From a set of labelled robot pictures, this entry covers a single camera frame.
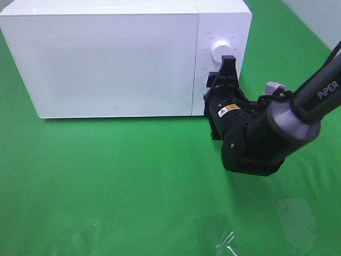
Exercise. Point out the white microwave door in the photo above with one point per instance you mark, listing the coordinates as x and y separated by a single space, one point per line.
105 65

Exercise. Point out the clear tape patch on table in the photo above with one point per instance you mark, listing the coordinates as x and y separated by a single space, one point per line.
298 224

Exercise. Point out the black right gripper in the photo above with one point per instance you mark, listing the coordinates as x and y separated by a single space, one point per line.
228 110

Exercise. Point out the upper white microwave knob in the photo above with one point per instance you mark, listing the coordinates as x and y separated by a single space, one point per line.
220 48

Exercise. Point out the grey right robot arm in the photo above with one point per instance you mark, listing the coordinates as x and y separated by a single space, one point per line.
258 135

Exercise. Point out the white microwave oven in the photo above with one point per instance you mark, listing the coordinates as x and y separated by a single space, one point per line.
217 20

